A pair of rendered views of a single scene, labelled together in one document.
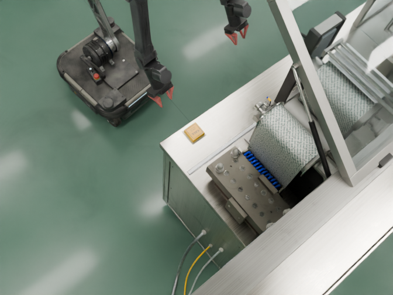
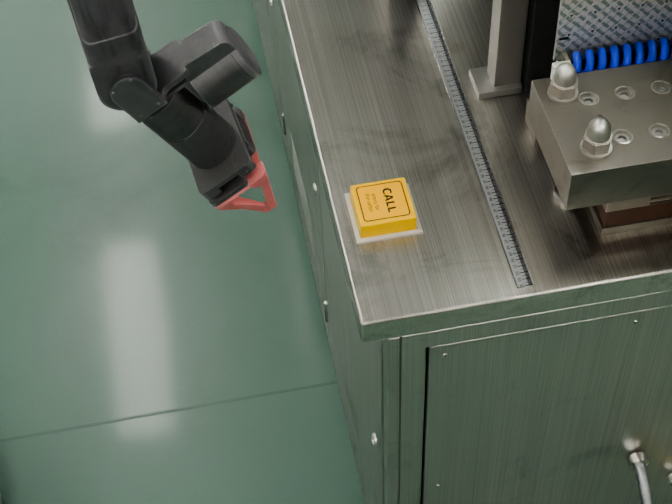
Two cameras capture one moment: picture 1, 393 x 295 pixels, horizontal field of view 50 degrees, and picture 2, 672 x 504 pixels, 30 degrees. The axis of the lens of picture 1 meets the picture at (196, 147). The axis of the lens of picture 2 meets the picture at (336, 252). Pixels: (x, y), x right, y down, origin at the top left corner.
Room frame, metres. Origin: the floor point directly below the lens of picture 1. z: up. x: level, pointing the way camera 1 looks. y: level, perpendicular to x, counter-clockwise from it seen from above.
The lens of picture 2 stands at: (0.25, 0.83, 2.07)
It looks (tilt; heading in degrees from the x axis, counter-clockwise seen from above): 51 degrees down; 311
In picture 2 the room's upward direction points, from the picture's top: 3 degrees counter-clockwise
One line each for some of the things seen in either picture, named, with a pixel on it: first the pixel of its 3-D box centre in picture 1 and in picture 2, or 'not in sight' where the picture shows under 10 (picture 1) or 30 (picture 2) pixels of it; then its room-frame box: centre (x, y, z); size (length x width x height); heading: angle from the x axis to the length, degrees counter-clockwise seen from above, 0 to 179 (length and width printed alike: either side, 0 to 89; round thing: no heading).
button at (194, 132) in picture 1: (194, 132); (383, 207); (0.87, 0.02, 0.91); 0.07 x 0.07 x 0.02; 49
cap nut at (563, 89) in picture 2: (235, 152); (564, 79); (0.75, -0.17, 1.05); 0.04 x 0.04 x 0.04
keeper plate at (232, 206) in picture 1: (235, 211); not in sight; (0.52, -0.21, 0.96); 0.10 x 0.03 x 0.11; 49
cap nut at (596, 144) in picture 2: (220, 166); (598, 134); (0.67, -0.11, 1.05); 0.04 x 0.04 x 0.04
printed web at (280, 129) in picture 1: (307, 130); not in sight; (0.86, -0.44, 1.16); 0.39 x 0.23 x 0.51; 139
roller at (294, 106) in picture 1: (306, 130); not in sight; (0.85, -0.43, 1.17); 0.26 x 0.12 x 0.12; 49
